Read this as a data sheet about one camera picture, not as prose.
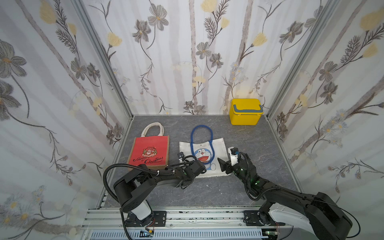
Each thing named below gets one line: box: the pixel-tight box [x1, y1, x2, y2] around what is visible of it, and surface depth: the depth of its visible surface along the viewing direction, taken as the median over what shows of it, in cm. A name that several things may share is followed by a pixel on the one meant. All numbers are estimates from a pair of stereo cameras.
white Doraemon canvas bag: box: [179, 125, 231, 178], surface depth 100 cm
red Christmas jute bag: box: [127, 122, 170, 168], surface depth 100 cm
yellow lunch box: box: [229, 98, 264, 126], surface depth 110 cm
